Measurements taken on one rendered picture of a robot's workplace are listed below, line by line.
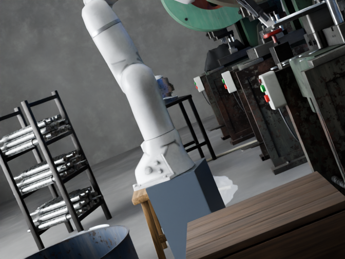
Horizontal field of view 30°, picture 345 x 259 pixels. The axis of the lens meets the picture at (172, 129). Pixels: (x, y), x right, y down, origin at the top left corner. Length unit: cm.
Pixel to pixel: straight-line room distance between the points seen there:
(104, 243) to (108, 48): 72
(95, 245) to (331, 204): 59
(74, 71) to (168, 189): 678
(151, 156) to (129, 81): 27
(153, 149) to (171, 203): 19
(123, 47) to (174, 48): 665
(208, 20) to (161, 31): 358
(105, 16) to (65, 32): 674
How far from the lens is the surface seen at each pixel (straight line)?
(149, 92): 205
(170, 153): 210
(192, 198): 208
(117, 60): 213
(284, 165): 370
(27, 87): 891
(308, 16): 215
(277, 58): 245
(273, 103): 238
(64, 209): 418
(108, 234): 161
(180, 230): 213
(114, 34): 210
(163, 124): 210
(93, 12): 211
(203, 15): 521
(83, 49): 880
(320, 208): 152
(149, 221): 282
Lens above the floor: 77
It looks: 5 degrees down
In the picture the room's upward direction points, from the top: 23 degrees counter-clockwise
